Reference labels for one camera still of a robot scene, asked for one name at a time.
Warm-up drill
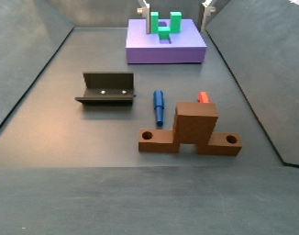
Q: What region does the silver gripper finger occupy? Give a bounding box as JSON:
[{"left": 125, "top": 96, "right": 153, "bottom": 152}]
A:
[
  {"left": 201, "top": 0, "right": 216, "bottom": 31},
  {"left": 137, "top": 0, "right": 150, "bottom": 34}
]

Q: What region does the purple base board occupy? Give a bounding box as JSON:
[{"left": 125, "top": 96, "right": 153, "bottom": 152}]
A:
[{"left": 125, "top": 19, "right": 207, "bottom": 64}]

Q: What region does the green U-shaped block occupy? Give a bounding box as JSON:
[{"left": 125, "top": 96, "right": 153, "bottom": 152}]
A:
[{"left": 150, "top": 12, "right": 181, "bottom": 40}]

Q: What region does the blue peg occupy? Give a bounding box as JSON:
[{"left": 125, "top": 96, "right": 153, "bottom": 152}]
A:
[{"left": 153, "top": 90, "right": 164, "bottom": 127}]

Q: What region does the black angle bracket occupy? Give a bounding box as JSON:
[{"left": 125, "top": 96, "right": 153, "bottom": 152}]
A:
[{"left": 74, "top": 72, "right": 134, "bottom": 105}]

